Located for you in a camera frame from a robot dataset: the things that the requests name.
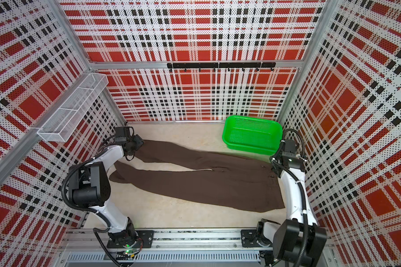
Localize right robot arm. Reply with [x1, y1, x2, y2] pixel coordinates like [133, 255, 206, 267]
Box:
[241, 152, 327, 267]

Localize green plastic basket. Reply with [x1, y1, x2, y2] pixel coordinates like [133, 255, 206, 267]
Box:
[222, 115, 283, 156]

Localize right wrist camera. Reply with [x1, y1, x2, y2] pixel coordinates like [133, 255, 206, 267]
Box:
[281, 139, 301, 159]

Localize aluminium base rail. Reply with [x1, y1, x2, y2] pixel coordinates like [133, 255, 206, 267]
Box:
[53, 228, 291, 267]

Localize brown trousers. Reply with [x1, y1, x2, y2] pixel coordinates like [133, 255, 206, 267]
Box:
[109, 140, 285, 212]

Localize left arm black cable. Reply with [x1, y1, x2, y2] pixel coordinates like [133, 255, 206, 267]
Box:
[61, 133, 134, 267]

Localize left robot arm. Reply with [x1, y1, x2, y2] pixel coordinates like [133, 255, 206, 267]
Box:
[61, 135, 144, 248]

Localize white wire mesh shelf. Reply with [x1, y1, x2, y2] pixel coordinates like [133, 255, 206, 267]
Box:
[37, 72, 108, 142]

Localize black hook rail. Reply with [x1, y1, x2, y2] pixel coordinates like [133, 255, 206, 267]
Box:
[167, 62, 276, 71]

